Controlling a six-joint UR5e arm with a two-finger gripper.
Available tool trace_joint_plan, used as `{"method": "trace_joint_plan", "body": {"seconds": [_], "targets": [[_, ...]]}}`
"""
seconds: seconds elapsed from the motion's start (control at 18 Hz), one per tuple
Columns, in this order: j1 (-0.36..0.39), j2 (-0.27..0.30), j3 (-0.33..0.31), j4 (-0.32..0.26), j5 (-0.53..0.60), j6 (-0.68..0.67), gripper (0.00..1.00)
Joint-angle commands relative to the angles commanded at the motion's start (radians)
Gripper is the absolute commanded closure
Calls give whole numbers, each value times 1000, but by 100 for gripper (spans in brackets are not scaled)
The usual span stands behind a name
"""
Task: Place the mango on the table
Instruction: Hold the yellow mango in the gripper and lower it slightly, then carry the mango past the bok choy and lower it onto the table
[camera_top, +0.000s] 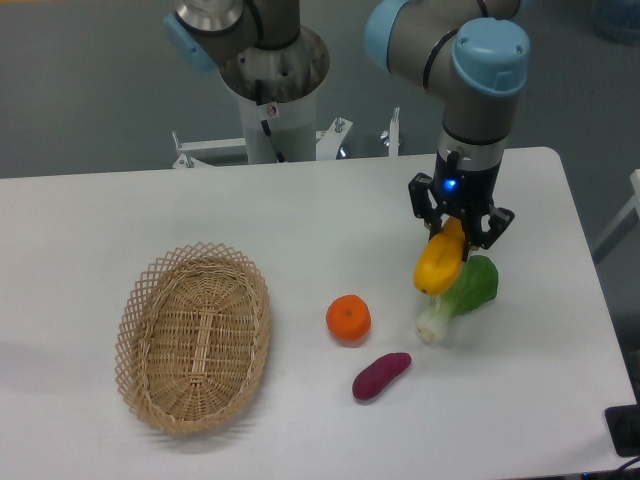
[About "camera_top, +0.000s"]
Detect black device at table corner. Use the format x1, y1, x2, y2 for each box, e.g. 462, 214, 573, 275
604, 404, 639, 457

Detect green bok choy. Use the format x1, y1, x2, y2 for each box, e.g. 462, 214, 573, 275
416, 255, 499, 344

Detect purple sweet potato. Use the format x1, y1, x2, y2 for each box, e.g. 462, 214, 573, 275
352, 352, 412, 401

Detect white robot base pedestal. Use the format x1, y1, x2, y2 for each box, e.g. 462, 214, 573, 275
236, 94, 316, 165

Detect yellow mango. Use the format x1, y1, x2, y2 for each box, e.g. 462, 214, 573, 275
413, 217, 465, 297

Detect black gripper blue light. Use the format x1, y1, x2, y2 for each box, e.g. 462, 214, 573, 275
408, 153, 515, 261

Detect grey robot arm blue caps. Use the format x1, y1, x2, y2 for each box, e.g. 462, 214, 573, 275
164, 1, 530, 251

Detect white frame at right edge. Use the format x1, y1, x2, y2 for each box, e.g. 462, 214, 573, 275
591, 169, 639, 265

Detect black cable on pedestal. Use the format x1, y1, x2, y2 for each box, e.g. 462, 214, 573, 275
255, 79, 287, 164

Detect woven wicker basket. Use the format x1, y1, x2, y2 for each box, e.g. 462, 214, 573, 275
115, 243, 271, 434

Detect orange tangerine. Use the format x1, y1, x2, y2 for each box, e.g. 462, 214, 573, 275
325, 294, 371, 342

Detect white metal mounting frame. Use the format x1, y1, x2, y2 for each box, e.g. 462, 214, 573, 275
170, 106, 403, 170

